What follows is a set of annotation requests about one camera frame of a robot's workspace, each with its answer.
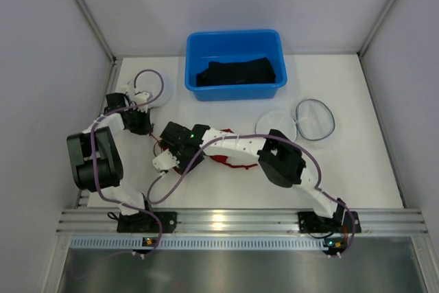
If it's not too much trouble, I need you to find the red bra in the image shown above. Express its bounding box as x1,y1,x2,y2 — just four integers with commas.
150,134,258,170

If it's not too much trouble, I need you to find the white mesh laundry bag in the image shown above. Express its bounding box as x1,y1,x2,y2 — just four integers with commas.
254,98,336,143
133,69,173,108

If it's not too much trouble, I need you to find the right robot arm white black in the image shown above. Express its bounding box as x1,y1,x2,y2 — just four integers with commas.
152,122,361,235

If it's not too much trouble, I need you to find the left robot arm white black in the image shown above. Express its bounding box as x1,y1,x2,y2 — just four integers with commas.
67,93,177,233

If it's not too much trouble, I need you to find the blue plastic bin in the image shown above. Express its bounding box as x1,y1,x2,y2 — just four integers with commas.
185,30,287,102

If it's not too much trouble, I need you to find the black garment in bin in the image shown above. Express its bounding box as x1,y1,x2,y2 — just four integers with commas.
195,58,276,87

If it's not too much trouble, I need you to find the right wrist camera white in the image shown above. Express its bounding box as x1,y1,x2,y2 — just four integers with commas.
152,150,180,174

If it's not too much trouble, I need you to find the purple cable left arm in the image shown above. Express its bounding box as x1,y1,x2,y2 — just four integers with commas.
89,69,165,258

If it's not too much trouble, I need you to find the slotted cable duct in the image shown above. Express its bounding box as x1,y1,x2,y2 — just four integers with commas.
70,235,342,251

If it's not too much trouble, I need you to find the aluminium mounting rail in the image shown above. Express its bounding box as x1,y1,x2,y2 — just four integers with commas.
56,208,428,237

